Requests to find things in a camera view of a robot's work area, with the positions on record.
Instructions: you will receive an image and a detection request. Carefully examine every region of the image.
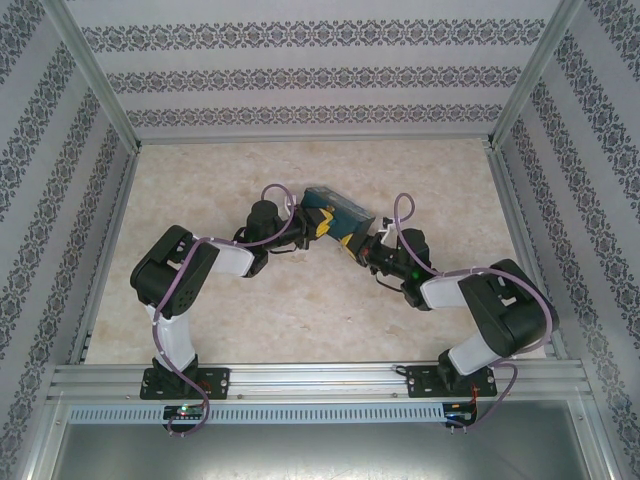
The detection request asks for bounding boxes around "starry night tin box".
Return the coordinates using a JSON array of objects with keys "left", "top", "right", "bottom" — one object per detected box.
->
[{"left": 298, "top": 185, "right": 375, "bottom": 251}]

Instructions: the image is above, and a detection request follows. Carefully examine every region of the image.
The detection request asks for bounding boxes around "black base plate left arm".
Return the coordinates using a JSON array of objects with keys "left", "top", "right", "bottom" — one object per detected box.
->
[{"left": 139, "top": 367, "right": 232, "bottom": 401}]

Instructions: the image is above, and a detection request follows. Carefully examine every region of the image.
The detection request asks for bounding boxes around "black base plate right arm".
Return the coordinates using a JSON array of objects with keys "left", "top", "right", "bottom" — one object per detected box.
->
[{"left": 405, "top": 364, "right": 499, "bottom": 400}]

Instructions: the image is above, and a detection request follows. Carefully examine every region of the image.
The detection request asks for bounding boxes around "small circuit board blue light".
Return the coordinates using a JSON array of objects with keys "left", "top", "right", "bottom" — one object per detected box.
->
[{"left": 446, "top": 402, "right": 477, "bottom": 426}]

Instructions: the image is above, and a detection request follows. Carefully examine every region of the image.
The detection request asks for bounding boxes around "grey sheet metal panel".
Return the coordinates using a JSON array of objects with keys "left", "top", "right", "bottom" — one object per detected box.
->
[{"left": 29, "top": 399, "right": 614, "bottom": 480}]

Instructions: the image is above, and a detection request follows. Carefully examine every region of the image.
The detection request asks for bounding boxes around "small circuit board green light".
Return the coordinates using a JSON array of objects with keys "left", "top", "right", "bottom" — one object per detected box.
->
[{"left": 163, "top": 405, "right": 206, "bottom": 420}]

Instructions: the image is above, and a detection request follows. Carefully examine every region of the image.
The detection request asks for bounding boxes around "right wrist camera box silver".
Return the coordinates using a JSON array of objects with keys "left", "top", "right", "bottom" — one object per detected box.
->
[{"left": 377, "top": 217, "right": 401, "bottom": 247}]

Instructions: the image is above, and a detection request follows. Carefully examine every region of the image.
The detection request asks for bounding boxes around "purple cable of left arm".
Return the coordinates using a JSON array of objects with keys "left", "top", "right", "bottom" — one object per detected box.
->
[{"left": 152, "top": 183, "right": 297, "bottom": 437}]

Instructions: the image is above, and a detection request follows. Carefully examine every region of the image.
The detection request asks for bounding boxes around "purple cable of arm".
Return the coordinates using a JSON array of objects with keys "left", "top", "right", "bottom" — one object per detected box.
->
[
  {"left": 152, "top": 183, "right": 297, "bottom": 437},
  {"left": 393, "top": 193, "right": 560, "bottom": 434}
]

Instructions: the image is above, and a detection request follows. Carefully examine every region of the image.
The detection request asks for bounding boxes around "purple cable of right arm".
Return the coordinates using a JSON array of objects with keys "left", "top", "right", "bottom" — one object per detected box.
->
[{"left": 393, "top": 193, "right": 560, "bottom": 434}]

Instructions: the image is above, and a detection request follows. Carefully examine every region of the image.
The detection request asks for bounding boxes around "aluminium table side rail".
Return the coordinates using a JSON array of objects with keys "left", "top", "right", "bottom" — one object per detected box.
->
[
  {"left": 487, "top": 144, "right": 569, "bottom": 359},
  {"left": 68, "top": 147, "right": 140, "bottom": 365}
]

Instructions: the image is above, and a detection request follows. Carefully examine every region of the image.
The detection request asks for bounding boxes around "aluminium mounting rail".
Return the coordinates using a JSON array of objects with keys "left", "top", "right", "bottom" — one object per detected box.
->
[{"left": 47, "top": 362, "right": 587, "bottom": 402}]

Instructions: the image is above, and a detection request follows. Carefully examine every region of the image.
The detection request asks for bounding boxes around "slotted grey cable duct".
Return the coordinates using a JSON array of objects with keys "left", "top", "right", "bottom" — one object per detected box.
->
[{"left": 67, "top": 403, "right": 447, "bottom": 424}]

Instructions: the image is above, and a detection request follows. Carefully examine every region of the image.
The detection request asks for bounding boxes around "aluminium frame post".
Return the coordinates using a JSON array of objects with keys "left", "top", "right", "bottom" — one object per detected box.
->
[
  {"left": 487, "top": 0, "right": 585, "bottom": 149},
  {"left": 39, "top": 0, "right": 144, "bottom": 152}
]

